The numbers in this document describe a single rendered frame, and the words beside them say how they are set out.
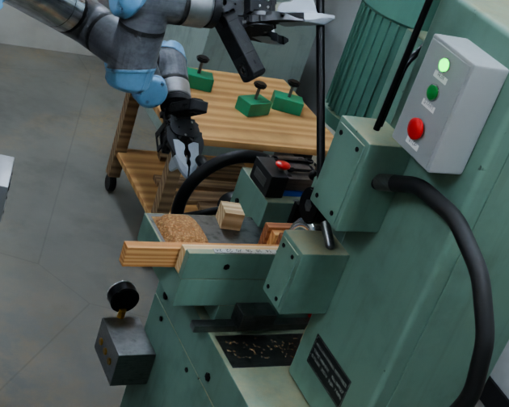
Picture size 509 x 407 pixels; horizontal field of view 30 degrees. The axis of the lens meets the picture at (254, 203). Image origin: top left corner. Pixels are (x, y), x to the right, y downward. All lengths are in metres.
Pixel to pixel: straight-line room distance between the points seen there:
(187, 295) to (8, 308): 1.36
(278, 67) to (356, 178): 2.70
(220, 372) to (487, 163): 0.64
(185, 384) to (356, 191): 0.59
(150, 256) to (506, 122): 0.67
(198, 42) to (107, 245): 1.02
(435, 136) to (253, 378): 0.59
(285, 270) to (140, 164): 2.08
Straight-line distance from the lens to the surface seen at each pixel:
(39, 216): 3.44
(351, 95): 1.61
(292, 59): 4.08
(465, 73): 1.25
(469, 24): 1.35
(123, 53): 1.53
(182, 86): 2.20
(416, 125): 1.30
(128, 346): 1.93
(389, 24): 1.56
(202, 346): 1.75
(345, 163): 1.41
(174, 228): 1.75
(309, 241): 1.52
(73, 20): 1.58
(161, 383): 1.92
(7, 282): 3.09
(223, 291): 1.71
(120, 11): 1.49
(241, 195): 1.95
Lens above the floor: 1.80
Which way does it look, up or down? 27 degrees down
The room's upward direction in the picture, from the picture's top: 19 degrees clockwise
